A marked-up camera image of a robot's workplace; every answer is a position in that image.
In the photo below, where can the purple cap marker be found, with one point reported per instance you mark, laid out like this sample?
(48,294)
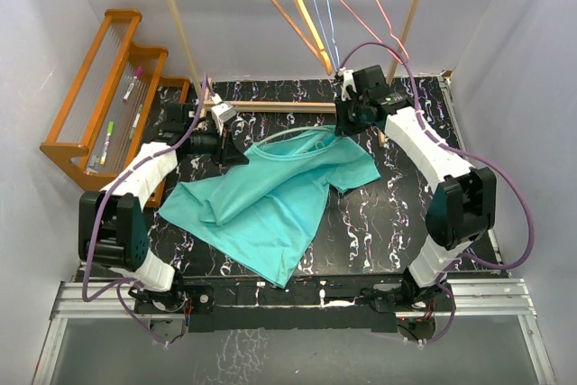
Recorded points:
(132,83)

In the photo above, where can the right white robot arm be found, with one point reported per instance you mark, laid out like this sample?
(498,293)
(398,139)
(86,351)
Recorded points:
(462,209)

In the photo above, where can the teal t shirt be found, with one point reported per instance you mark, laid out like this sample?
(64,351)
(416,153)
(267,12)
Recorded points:
(265,214)

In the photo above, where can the green cap marker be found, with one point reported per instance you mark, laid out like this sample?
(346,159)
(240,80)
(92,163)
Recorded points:
(108,136)

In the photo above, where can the aluminium rail frame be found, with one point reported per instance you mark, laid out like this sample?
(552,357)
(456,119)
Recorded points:
(316,331)

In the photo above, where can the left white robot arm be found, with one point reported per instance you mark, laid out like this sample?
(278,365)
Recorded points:
(112,231)

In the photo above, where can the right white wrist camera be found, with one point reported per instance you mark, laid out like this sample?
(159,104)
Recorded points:
(348,92)

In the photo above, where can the grey small block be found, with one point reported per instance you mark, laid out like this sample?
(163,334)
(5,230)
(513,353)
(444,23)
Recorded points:
(94,165)

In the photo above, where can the green plastic hanger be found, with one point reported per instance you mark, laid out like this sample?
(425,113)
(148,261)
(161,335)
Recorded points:
(304,133)

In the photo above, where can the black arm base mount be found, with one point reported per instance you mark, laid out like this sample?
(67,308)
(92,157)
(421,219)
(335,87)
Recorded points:
(305,303)

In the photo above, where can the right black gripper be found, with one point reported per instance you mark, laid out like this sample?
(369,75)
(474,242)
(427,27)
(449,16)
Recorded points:
(343,128)

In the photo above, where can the wooden clothes rack frame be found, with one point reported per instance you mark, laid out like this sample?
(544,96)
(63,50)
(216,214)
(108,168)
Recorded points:
(312,40)

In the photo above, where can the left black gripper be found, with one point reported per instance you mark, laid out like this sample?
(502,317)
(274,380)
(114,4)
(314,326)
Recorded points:
(227,153)

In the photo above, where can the dark green marker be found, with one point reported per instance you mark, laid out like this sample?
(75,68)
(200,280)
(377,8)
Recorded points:
(135,122)

